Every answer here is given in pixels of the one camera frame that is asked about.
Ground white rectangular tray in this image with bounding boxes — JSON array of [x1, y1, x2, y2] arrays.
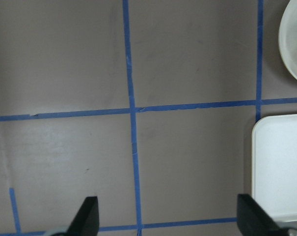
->
[[251, 114, 297, 222]]

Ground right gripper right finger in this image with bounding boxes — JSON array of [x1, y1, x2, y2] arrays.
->
[[237, 194, 297, 236]]

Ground cream round plate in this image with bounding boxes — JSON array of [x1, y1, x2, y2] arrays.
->
[[278, 0, 297, 80]]

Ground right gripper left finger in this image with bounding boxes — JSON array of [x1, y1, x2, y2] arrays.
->
[[44, 196, 100, 236]]

